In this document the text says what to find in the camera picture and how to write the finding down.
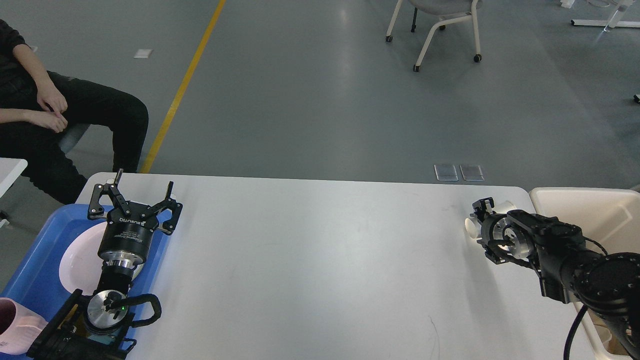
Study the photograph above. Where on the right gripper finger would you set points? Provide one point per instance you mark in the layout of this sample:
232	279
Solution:
483	210
497	256

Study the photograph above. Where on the white paper cup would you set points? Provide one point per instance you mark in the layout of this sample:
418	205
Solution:
605	336
473	226

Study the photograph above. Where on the seated person in black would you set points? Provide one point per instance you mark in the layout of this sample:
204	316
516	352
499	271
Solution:
38	105

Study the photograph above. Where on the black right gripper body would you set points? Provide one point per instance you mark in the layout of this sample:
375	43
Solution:
503	233

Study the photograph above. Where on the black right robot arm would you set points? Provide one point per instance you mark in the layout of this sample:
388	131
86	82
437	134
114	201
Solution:
605	283

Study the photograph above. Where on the white floor stand base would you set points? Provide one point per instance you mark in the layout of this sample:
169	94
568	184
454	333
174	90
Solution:
606	15

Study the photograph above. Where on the blue plastic tray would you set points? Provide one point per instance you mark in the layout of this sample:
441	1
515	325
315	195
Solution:
36	284

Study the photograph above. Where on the pink plate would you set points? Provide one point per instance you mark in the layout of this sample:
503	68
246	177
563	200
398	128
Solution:
84	260

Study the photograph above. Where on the pink mug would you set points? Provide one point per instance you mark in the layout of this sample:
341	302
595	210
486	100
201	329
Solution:
19	327

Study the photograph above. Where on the white rolling chair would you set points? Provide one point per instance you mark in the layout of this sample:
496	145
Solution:
448	12

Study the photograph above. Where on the metal floor plate right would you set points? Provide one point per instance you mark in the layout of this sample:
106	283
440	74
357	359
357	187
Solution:
472	173

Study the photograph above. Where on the metal floor plate left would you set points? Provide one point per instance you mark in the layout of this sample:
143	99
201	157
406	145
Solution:
446	172

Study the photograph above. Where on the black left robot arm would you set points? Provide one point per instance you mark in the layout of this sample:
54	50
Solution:
95	326

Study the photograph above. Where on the white side table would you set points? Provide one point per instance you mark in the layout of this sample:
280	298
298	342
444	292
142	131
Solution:
10	170

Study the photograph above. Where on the beige plastic bin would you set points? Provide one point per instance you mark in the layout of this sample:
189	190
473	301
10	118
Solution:
610	217

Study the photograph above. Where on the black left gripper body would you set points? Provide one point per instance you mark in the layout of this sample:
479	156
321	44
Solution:
127	240

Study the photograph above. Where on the metal floor plate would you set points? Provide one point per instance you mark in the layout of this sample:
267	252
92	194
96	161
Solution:
472	173
446	172

